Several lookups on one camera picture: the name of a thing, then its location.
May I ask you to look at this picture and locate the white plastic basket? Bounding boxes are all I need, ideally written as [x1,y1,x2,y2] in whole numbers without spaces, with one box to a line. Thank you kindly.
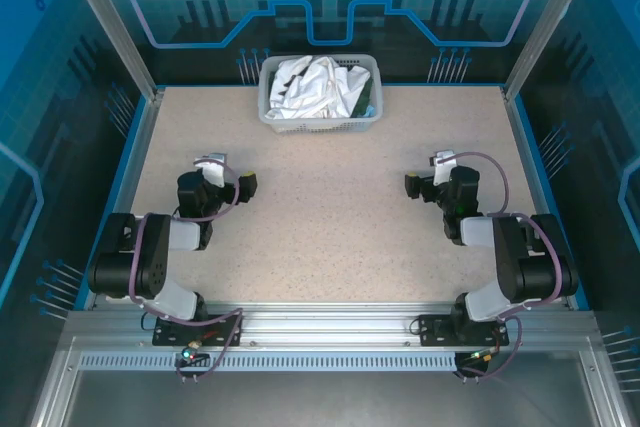
[258,54,385,136]

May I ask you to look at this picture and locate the white t-shirt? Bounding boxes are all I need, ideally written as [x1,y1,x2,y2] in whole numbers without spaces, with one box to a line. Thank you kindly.
[264,55,374,121]

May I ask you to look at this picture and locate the steel lower shelf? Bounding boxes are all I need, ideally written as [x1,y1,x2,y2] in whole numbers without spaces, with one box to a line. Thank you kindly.
[27,336,624,427]

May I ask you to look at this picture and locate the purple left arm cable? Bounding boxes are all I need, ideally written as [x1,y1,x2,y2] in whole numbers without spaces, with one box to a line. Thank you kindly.
[128,157,246,384]

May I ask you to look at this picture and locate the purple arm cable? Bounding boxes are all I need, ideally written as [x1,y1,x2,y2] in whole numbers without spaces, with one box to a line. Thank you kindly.
[457,151,564,384]
[128,157,246,384]

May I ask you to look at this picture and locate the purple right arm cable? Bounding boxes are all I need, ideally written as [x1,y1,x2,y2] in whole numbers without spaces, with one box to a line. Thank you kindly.
[457,151,564,384]

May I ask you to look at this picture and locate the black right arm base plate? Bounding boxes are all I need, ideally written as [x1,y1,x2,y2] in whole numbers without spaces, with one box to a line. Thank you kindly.
[417,314,511,348]

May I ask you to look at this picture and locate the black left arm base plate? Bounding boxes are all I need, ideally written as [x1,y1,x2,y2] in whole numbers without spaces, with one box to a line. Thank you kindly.
[152,314,244,348]

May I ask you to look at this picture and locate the aluminium mounting rail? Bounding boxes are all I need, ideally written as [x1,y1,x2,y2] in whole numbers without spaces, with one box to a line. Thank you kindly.
[64,302,599,348]

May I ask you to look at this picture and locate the cable connector with LED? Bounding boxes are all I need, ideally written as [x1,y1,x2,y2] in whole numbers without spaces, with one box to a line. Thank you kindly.
[172,339,209,368]
[467,346,504,366]

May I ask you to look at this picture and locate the slotted grey cable duct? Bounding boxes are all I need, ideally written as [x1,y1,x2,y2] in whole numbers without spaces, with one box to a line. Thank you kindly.
[78,351,459,373]

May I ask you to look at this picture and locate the aluminium frame post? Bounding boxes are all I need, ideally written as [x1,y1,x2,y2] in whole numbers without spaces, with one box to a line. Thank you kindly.
[502,0,606,101]
[53,0,166,101]

